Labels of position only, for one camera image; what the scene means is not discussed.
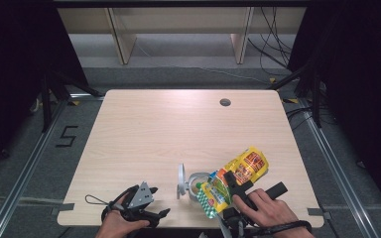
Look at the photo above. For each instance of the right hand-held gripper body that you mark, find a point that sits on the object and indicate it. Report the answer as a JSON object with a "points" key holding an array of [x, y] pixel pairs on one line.
{"points": [[236, 216]]}

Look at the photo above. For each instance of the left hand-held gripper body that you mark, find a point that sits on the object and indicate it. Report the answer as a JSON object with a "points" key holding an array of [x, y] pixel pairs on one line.
{"points": [[140, 196]]}

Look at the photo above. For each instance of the yellow spout pouch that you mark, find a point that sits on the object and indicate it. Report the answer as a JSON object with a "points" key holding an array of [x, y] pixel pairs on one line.
{"points": [[241, 175]]}

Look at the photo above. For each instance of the person's right hand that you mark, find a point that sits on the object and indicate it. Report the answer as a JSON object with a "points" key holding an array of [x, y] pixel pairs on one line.
{"points": [[271, 211]]}

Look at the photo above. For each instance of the person's left hand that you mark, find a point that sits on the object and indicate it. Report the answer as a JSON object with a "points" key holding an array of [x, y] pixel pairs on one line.
{"points": [[115, 226]]}

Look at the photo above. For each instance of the grey tape strip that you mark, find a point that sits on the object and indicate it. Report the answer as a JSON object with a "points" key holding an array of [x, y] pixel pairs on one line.
{"points": [[319, 213], [63, 208]]}

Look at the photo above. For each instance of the grey table grommet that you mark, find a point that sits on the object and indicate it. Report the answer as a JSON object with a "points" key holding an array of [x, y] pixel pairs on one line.
{"points": [[225, 102]]}

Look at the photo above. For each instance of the black metal stand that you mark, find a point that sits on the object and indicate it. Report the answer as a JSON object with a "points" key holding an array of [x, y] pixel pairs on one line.
{"points": [[48, 99], [316, 95]]}

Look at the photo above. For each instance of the black curtain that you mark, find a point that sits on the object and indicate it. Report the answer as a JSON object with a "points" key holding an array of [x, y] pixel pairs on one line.
{"points": [[13, 66], [360, 82]]}

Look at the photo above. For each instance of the wooden shelf unit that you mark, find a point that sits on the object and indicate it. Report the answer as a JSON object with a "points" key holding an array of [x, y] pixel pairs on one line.
{"points": [[178, 23]]}

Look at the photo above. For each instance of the aluminium floor rail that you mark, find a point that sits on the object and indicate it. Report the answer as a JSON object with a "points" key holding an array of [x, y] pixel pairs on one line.
{"points": [[337, 168], [29, 162]]}

